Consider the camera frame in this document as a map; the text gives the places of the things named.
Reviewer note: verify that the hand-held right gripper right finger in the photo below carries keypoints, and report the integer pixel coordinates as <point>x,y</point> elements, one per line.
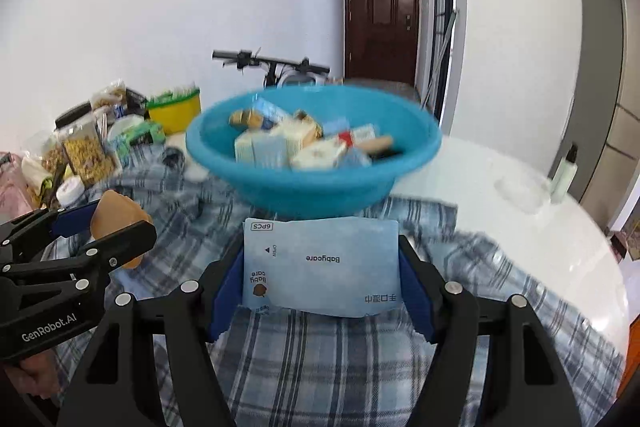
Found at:
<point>415,287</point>

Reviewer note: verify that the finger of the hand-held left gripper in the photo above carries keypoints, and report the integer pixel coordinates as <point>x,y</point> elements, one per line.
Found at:
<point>125,247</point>
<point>75,217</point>

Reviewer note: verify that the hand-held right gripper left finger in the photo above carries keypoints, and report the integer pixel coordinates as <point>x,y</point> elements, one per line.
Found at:
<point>227,292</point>

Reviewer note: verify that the tan oval pad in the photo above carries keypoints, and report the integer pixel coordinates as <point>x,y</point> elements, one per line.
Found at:
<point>117,214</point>

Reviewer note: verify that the pale blue packet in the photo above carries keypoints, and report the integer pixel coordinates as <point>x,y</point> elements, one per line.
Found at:
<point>320,267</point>

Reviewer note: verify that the blue plastic basin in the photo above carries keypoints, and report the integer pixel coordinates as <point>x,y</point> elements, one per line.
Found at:
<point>300,192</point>

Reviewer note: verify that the light blue wipes pack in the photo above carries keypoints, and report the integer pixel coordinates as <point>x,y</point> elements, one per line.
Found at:
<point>262,149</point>

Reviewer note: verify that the white tissue pack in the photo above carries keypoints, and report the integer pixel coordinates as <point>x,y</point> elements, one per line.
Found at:
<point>320,155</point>

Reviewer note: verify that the person's left hand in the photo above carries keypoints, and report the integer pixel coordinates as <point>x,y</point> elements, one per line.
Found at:
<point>35,377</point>

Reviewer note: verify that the white jar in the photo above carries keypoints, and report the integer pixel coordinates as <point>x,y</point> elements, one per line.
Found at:
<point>70,192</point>

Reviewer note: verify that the cereal jar with black lid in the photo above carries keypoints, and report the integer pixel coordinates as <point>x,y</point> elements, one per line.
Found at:
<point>87,154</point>

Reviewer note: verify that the bag of yellow snacks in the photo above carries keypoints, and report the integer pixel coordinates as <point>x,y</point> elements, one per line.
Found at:
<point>47,157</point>

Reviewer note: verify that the green tissue box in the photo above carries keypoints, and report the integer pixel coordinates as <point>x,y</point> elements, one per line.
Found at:
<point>145,136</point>

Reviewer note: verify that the clear snack bag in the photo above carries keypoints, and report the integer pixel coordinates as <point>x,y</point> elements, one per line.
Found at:
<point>107,94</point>

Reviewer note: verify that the black snack bag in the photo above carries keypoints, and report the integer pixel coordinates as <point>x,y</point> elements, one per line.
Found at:
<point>135,99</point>

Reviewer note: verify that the clear plastic container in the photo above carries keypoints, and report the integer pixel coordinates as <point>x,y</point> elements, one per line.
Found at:
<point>520,192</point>

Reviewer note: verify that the yellow tub with green lid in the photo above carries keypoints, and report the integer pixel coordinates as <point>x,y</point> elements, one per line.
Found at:
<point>175,112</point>

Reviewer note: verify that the tan wooden stick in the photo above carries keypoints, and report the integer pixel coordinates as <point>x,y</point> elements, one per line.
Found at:
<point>377,143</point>

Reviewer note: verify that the white box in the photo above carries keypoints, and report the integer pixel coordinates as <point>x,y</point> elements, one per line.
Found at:
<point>365,134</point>

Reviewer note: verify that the gold box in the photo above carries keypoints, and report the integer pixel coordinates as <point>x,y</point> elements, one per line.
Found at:
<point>306,119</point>
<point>242,117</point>

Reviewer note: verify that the light blue box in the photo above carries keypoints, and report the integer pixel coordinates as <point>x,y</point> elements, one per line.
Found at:
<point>335,127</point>

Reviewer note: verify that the green pump lotion bottle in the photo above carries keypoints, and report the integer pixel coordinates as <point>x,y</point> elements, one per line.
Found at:
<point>562,177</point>

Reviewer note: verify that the blue and white carton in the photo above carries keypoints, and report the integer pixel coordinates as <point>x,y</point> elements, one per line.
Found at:
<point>270,111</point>

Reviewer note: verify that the beige refrigerator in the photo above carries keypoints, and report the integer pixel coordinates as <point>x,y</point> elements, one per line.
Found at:
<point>610,107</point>

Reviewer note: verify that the brown door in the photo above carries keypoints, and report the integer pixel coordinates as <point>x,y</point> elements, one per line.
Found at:
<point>382,22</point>

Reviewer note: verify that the black framed glass door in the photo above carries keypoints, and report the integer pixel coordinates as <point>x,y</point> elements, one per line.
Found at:
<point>442,7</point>

